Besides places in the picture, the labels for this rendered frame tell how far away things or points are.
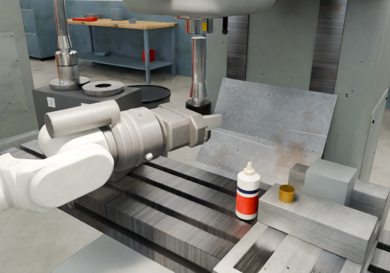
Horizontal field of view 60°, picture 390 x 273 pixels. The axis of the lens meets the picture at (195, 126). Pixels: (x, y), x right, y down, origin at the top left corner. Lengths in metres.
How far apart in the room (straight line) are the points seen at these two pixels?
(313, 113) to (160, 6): 0.52
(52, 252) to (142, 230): 1.52
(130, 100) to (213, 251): 0.37
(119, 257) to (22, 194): 0.31
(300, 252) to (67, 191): 0.31
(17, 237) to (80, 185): 1.90
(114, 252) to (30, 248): 1.54
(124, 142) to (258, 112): 0.52
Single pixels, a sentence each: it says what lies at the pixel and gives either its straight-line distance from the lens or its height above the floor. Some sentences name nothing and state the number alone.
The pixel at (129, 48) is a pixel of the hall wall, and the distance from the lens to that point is 6.73.
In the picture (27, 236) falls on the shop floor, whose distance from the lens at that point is 2.34.
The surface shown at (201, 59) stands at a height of 1.24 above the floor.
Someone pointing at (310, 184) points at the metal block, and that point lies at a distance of 0.54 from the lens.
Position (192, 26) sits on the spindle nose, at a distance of 0.57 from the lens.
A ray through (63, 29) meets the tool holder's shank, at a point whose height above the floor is 1.27.
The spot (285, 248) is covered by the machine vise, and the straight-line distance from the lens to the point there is 0.50.
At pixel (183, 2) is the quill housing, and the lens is 0.49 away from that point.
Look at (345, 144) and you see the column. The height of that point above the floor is 0.99.
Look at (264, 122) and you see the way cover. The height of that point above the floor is 1.02.
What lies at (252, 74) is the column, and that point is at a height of 1.13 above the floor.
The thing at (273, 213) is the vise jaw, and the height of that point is 1.05.
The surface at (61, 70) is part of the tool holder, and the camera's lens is 0.83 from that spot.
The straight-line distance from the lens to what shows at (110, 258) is 0.71.
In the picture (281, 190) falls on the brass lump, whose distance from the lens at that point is 0.51.
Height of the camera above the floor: 1.34
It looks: 21 degrees down
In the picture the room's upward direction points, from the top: straight up
